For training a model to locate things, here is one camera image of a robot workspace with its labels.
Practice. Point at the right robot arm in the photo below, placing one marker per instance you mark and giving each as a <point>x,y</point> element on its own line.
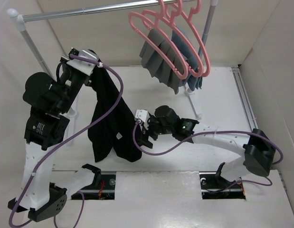
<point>255,151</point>

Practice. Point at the blue t shirt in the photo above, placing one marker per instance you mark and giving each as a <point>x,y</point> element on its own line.
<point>193,83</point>

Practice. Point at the pink hanger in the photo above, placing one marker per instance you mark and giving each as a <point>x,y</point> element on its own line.
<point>167,14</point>
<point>176,9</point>
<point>156,42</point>

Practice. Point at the rear pink hanger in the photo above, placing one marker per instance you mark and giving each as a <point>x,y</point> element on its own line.
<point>176,9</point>

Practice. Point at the front pink hanger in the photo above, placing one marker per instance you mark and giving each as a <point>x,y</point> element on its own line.
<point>156,42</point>

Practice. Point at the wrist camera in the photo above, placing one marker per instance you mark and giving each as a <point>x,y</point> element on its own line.
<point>82,60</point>
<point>142,116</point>

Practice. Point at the middle pink hanger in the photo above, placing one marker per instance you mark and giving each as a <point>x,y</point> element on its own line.
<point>167,14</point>

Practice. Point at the grey t shirt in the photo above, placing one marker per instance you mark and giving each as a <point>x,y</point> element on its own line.
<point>158,68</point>

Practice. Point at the black t shirt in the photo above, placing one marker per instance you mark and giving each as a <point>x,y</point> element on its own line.
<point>115,130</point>

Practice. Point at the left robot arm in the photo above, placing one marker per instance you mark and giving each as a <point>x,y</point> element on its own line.
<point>50,100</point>

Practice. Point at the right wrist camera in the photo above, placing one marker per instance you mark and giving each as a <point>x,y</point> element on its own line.
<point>142,116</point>

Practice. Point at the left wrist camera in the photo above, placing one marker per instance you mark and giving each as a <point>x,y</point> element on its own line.
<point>82,60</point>

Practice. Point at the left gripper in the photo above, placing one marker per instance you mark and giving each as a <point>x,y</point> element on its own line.
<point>65,65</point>

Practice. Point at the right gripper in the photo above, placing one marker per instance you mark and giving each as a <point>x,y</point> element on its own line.
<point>143,139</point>

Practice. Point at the aluminium rail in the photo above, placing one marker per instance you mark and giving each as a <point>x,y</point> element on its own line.
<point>251,119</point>

